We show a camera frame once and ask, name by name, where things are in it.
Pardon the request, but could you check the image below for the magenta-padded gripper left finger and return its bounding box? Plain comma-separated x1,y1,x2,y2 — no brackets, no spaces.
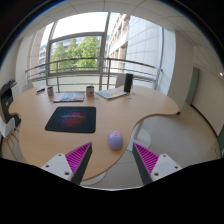
40,141,93,186

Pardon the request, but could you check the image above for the white table pedestal base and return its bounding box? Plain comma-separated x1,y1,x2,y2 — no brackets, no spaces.
128,119,153,153

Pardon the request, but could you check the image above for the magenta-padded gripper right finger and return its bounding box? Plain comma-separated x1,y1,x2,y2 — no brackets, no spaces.
131,142,184,186

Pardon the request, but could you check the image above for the grey metal balcony railing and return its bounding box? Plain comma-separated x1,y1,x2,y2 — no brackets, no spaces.
24,57,164,93

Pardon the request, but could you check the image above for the printed drink can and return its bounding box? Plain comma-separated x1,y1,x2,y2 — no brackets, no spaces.
46,86,55,99

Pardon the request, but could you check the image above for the black office printer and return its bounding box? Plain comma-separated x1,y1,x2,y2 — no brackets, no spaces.
0,79,22,128

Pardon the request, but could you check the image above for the grey door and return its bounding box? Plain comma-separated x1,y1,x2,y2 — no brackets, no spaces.
185,66,201,106

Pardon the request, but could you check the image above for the black mouse pad red-blue print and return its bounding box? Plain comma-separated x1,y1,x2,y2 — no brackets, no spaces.
44,106,97,134

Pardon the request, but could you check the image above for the light blue open booklet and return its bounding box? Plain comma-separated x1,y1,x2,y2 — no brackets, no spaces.
95,87,129,101

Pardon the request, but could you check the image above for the white shell chair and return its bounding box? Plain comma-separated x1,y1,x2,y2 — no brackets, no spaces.
21,82,35,94
114,73,128,89

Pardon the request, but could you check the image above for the lilac pink computer mouse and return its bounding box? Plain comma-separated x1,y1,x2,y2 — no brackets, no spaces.
107,130,124,151

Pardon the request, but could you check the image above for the black cylinder speaker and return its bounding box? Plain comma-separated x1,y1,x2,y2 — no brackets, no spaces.
123,73,134,93

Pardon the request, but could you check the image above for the red and blue magazine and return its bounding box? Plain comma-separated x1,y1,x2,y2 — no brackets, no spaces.
52,92,86,103

